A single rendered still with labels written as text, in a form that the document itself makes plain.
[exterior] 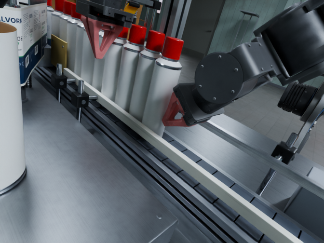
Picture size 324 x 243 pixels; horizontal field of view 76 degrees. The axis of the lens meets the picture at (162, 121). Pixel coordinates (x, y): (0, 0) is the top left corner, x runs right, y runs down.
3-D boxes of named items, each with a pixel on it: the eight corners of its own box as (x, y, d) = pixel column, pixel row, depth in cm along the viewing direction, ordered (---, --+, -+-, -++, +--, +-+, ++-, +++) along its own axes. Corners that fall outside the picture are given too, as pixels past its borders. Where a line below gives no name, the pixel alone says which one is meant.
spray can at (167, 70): (134, 131, 46) (155, 33, 37) (152, 127, 49) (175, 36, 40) (148, 144, 43) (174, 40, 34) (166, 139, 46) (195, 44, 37)
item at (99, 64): (87, 93, 57) (94, 11, 48) (103, 91, 61) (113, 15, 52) (97, 101, 55) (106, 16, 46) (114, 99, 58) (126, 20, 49)
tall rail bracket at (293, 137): (234, 210, 39) (276, 137, 32) (249, 194, 44) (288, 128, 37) (250, 223, 37) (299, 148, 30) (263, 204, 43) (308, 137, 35)
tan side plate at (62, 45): (49, 63, 67) (50, 33, 63) (52, 63, 68) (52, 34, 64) (63, 74, 62) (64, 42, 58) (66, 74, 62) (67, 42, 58)
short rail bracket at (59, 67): (50, 105, 57) (50, 61, 52) (73, 102, 61) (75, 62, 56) (55, 110, 55) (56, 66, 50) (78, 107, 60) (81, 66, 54)
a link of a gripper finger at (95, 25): (89, 61, 40) (95, 6, 36) (71, 50, 44) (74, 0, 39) (118, 62, 45) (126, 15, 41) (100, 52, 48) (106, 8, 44)
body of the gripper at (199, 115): (169, 89, 34) (204, 61, 29) (202, 86, 41) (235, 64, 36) (186, 125, 33) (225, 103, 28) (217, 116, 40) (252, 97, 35)
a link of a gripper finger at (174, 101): (148, 109, 41) (182, 84, 34) (171, 105, 46) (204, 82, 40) (162, 141, 39) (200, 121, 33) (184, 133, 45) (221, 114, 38)
